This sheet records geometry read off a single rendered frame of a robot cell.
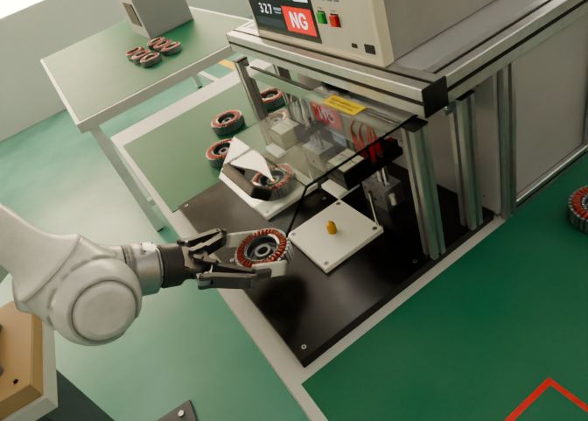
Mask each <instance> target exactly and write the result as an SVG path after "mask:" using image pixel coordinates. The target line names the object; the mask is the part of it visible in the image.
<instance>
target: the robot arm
mask: <svg viewBox="0 0 588 421"><path fill-rule="evenodd" d="M256 231H258V230H253V231H246V232H238V233H231V234H227V230H226V229H222V230H220V229H218V228H215V229H212V230H209V231H207V232H204V233H201V234H198V235H193V236H190V237H186V238H179V239H177V243H170V244H162V245H158V246H157V247H156V245H155V244H154V243H153V242H141V243H133V244H123V245H106V244H101V243H94V242H92V241H90V240H88V239H87V238H86V237H84V236H82V235H80V234H78V233H73V234H70V235H56V234H53V233H50V232H47V231H45V230H44V229H42V228H39V227H37V226H35V225H34V224H32V223H30V222H29V221H28V220H26V219H24V218H23V217H21V216H20V215H19V214H18V213H17V212H15V211H14V210H13V209H12V208H10V207H8V206H6V205H4V204H2V203H1V202H0V284H1V283H2V282H3V280H4V279H5V278H6V277H7V275H8V274H9V273H10V274H11V275H12V280H11V289H12V295H13V299H14V302H15V306H16V308H17V309H18V310H19V311H20V312H25V313H29V314H35V315H37V316H38V317H39V318H41V319H42V320H43V321H44V322H45V323H46V324H47V325H48V326H49V327H50V328H51V329H52V330H57V331H58V333H59V334H60V335H61V336H62V337H64V338H65V339H67V340H69V341H71V342H73V343H75V344H79V345H82V346H101V345H105V344H108V343H110V342H112V341H114V340H117V339H119V338H120V337H122V336H123V335H124V334H125V332H126V331H127V330H128V328H129V327H130V326H131V325H132V323H133V322H134V320H135V319H136V318H137V317H138V315H139V313H140V311H141V307H142V301H143V296H147V295H152V294H156V293H158V292H159V290H160V287H161V288H163V289H164V288H169V287H175V286H180V285H182V284H183V283H184V281H186V280H187V279H196V280H197V282H198V289H199V290H205V289H211V288H219V289H243V290H254V289H255V286H256V280H260V279H265V278H270V277H277V276H282V275H285V271H286V267H287V261H286V260H283V261H276V262H269V263H258V264H252V268H249V267H243V266H239V265H233V264H228V263H219V262H218V260H217V259H212V258H211V257H210V256H209V255H211V254H212V253H214V252H215V251H216V250H218V249H220V248H221V247H223V246H225V245H226V247H227V248H233V247H239V246H238V245H239V244H240V243H241V241H242V240H244V238H246V237H248V235H252V233H254V232H255V233H256ZM212 266H213V267H212ZM211 268H212V272H208V271H210V270H211ZM247 273H248V274H247Z"/></svg>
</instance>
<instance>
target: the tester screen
mask: <svg viewBox="0 0 588 421"><path fill-rule="evenodd" d="M250 2H251V5H252V8H253V11H254V13H255V17H256V15H257V16H262V17H266V18H275V19H280V20H283V23H284V26H285V28H283V27H279V26H275V25H267V24H263V23H259V22H258V20H257V18H256V20H257V23H258V25H259V26H261V27H265V28H270V29H273V30H277V31H281V32H288V33H292V34H296V35H300V36H304V37H308V38H312V39H319V37H315V36H312V35H307V34H303V33H299V32H292V31H289V30H288V27H287V24H286V21H285V18H284V14H283V10H282V7H281V5H282V6H288V7H294V8H300V9H307V10H311V8H310V5H309V2H308V0H307V2H308V3H303V2H295V1H288V0H250ZM258 2H260V3H266V4H271V6H272V10H273V12H274V15H275V16H274V15H269V14H264V13H261V11H260V8H259V5H258Z"/></svg>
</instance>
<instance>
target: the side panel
mask: <svg viewBox="0 0 588 421"><path fill-rule="evenodd" d="M497 84H498V111H499V138H500V190H501V211H500V212H499V213H496V212H494V215H496V216H498V217H499V216H500V215H501V216H502V219H503V220H505V221H506V220H508V219H509V218H510V215H514V214H515V213H516V212H518V211H519V210H520V209H522V208H523V207H524V206H526V205H527V204H528V203H529V202H530V201H532V199H534V198H535V197H536V196H537V195H539V194H540V193H542V192H543V191H544V190H545V189H547V188H548V187H549V186H551V185H552V184H553V183H554V182H556V181H557V180H558V179H560V178H561V177H562V176H563V175H564V174H565V173H566V172H568V171H569V170H570V169H571V168H573V167H574V166H575V165H577V164H578V163H579V162H580V161H582V160H583V159H584V158H586V157H587V156H588V12H586V13H585V14H584V15H583V16H581V17H580V18H578V19H576V20H575V21H573V22H572V23H570V24H569V25H567V26H565V27H564V28H563V29H561V30H560V31H558V32H556V33H555V34H553V35H552V36H550V37H549V38H547V39H545V40H544V41H543V42H542V43H540V44H539V45H537V46H535V47H534V48H532V49H531V50H529V51H528V52H526V53H524V54H523V55H522V56H520V57H519V58H517V59H516V60H514V61H512V62H511V63H509V64H508V65H506V66H505V67H503V68H502V69H501V70H499V71H498V72H497Z"/></svg>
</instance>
